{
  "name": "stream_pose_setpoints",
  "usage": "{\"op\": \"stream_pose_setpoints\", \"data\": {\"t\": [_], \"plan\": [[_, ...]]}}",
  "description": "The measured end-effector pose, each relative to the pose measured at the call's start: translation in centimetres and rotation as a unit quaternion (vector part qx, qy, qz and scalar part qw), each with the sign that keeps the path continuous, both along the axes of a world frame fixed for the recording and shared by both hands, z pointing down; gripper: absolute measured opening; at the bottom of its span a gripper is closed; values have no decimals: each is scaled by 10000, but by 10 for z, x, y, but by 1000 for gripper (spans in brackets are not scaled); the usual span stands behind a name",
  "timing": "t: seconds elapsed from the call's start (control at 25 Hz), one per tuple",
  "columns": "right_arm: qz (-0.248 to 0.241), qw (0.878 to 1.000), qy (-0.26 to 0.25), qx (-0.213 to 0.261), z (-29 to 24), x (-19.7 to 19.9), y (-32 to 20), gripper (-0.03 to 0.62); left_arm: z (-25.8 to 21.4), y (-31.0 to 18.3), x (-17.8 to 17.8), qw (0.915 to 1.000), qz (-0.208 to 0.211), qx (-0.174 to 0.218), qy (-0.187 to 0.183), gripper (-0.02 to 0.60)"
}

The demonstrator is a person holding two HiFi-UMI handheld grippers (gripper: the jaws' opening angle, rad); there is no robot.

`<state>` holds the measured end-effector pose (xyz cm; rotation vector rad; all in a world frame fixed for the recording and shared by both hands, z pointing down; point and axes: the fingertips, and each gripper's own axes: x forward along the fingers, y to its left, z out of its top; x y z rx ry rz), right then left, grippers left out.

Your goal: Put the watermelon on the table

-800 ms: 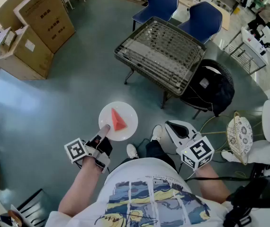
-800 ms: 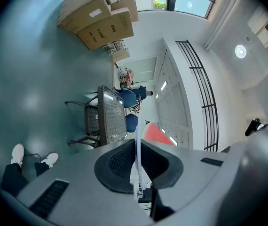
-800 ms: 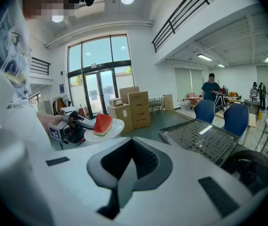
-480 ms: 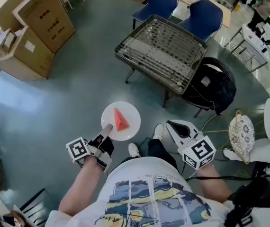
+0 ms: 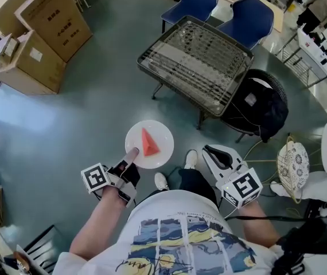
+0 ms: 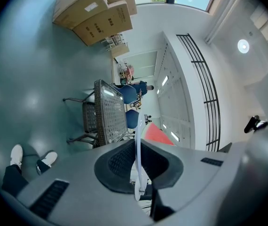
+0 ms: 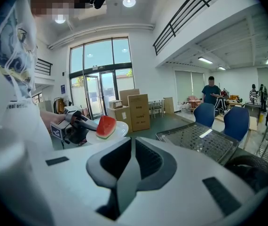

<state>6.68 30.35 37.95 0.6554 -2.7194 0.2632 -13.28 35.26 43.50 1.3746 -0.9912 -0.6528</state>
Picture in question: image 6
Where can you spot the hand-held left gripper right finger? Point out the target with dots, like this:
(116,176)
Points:
(195,185)

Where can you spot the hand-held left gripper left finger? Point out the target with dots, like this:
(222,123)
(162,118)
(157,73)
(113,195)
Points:
(82,196)

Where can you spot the red watermelon slice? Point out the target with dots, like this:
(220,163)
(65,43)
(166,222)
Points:
(156,135)

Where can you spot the white shoe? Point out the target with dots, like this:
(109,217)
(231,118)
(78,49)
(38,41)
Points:
(16,154)
(50,158)

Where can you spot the white table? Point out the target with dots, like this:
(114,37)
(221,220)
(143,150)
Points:
(139,149)

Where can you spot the person's black trouser legs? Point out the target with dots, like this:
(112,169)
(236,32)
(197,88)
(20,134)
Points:
(14,180)

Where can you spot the wicker chair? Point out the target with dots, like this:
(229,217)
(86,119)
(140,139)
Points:
(89,116)

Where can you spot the black device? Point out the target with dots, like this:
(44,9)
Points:
(254,123)

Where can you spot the wicker table with glass top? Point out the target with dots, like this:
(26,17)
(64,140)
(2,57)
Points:
(110,112)

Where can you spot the blue chair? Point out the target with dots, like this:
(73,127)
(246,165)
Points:
(128,94)
(132,119)

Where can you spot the black metal railing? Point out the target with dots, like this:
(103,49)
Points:
(209,91)

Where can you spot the round ceiling light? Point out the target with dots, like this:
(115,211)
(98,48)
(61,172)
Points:
(243,46)

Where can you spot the printed flat cardboard box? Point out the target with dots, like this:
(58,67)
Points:
(103,23)

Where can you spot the ceiling air vent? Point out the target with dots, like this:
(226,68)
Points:
(264,22)

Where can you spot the large flat cardboard box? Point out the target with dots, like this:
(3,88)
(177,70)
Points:
(80,9)

